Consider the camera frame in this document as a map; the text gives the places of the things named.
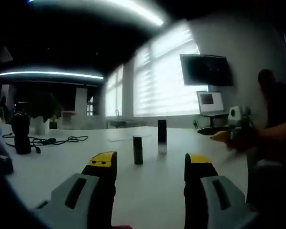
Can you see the ceiling light strip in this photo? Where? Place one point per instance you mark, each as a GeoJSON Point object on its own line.
{"type": "Point", "coordinates": [50, 73]}
{"type": "Point", "coordinates": [155, 20]}

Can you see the short black cosmetic bottle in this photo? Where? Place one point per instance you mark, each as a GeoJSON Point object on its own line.
{"type": "Point", "coordinates": [138, 150]}

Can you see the window with blinds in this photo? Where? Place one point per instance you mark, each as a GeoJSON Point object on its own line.
{"type": "Point", "coordinates": [162, 95]}

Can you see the black round device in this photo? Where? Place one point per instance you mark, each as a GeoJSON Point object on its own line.
{"type": "Point", "coordinates": [21, 133]}

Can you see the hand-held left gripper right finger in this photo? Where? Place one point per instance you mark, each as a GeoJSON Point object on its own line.
{"type": "Point", "coordinates": [214, 205]}

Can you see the green potted plant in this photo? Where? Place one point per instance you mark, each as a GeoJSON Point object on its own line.
{"type": "Point", "coordinates": [41, 124]}

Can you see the white table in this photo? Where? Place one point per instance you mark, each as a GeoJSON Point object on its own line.
{"type": "Point", "coordinates": [62, 171]}

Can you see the person's right hand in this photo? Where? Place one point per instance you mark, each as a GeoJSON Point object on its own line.
{"type": "Point", "coordinates": [245, 140]}

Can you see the open laptop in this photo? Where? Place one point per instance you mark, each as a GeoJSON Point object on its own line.
{"type": "Point", "coordinates": [209, 102]}

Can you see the clear flat strip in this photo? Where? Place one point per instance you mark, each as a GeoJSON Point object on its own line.
{"type": "Point", "coordinates": [124, 138]}

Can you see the tall black cosmetic bottle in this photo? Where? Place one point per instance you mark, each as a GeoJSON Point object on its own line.
{"type": "Point", "coordinates": [162, 133]}

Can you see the dark laptop stand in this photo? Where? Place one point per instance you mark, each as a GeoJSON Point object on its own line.
{"type": "Point", "coordinates": [212, 121]}

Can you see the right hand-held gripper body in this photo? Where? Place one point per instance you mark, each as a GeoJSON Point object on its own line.
{"type": "Point", "coordinates": [234, 115]}

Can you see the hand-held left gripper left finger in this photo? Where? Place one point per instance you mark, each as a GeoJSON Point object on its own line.
{"type": "Point", "coordinates": [85, 198]}

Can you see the dark low bench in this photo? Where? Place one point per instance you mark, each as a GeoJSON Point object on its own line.
{"type": "Point", "coordinates": [124, 122]}

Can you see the black wall screen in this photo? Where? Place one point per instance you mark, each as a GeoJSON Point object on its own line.
{"type": "Point", "coordinates": [205, 70]}

